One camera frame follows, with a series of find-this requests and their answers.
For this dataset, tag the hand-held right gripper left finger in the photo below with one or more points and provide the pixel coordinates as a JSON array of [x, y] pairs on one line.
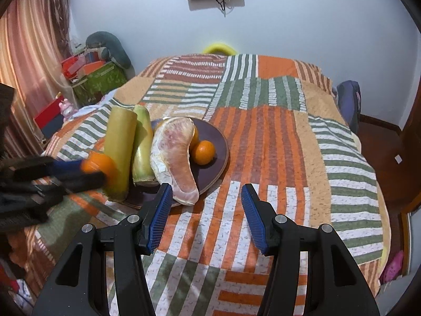
[[161, 217]]

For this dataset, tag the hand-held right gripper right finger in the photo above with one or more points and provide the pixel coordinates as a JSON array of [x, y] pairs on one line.
[[255, 220]]

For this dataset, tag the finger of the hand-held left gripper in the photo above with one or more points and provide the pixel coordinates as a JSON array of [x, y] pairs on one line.
[[67, 167], [85, 181]]

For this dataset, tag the large orange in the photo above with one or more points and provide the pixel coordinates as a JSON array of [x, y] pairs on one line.
[[98, 164], [194, 136]]

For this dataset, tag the yellow sugarcane piece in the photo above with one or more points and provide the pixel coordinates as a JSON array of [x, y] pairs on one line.
[[118, 144]]

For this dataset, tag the peeled pomelo segment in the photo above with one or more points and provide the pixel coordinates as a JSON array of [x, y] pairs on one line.
[[171, 158]]

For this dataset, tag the dark purple plate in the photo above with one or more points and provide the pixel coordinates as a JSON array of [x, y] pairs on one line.
[[213, 171]]

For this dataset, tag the yellow-green sugarcane piece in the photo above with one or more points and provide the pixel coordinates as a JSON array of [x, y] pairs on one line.
[[143, 151]]

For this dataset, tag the red and blue box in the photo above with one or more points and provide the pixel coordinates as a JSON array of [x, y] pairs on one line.
[[49, 118]]

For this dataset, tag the pink toy figure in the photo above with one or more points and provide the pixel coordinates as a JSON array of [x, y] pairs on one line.
[[67, 110]]

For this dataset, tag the white cloth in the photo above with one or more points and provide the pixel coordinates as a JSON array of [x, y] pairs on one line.
[[92, 110]]

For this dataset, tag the green patterned storage box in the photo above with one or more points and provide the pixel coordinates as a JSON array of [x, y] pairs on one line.
[[98, 84]]

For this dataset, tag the striped patchwork blanket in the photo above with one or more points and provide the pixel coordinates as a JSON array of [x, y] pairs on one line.
[[263, 131]]

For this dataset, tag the orange box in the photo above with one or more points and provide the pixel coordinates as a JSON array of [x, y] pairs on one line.
[[93, 67]]

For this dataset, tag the pink striped curtain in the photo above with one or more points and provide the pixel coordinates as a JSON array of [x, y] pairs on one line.
[[29, 56]]

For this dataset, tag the grey plush pillow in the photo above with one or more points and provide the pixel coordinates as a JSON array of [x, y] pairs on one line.
[[115, 47]]

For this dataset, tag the pink slipper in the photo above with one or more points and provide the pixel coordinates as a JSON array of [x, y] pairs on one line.
[[393, 266]]

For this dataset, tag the small white square object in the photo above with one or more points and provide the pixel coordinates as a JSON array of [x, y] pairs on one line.
[[398, 159]]

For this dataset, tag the wooden door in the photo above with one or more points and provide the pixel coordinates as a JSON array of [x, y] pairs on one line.
[[414, 158]]

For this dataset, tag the yellow foam hoop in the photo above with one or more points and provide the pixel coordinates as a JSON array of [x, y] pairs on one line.
[[217, 46]]

